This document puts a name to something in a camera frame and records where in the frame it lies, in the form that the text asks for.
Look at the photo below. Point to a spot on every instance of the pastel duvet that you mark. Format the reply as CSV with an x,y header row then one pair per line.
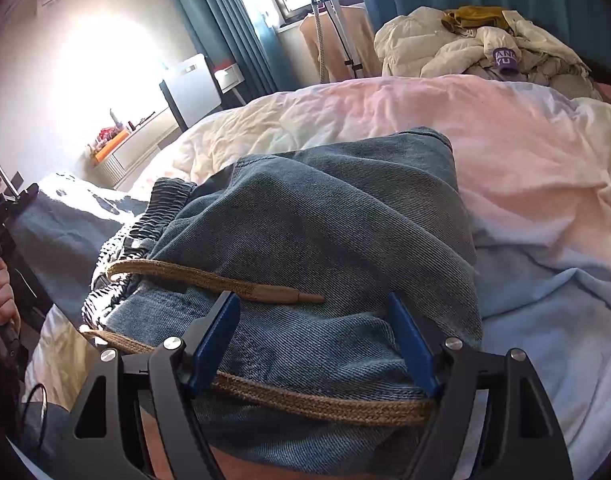
x,y
535,160

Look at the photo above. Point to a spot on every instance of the beige cloth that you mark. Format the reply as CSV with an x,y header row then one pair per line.
x,y
315,45

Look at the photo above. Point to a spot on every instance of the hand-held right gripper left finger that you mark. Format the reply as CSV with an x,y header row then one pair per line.
x,y
210,345

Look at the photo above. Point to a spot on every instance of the person's left hand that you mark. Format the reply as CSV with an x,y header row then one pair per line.
x,y
0,290

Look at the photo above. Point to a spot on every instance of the mustard yellow cloth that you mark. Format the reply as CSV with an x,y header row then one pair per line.
x,y
473,17

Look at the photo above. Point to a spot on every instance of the garment steamer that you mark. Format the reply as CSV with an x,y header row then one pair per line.
x,y
335,25

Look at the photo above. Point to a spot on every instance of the cream clothes pile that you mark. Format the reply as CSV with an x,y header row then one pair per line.
x,y
425,50

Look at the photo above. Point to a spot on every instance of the orange box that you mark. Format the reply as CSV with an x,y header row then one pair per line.
x,y
110,147

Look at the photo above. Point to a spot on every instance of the white dressing table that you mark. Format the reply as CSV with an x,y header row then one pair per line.
x,y
140,140

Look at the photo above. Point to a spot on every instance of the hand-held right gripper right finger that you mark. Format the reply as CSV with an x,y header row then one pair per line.
x,y
410,340

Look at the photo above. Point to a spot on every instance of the blue denim pants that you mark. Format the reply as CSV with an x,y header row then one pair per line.
x,y
310,210

